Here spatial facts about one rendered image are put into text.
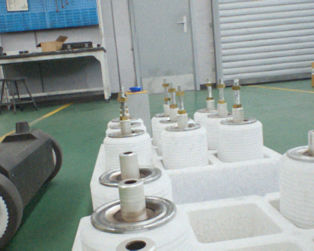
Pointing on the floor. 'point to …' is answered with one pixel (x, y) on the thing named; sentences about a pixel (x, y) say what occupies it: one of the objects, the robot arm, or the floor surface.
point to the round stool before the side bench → (13, 94)
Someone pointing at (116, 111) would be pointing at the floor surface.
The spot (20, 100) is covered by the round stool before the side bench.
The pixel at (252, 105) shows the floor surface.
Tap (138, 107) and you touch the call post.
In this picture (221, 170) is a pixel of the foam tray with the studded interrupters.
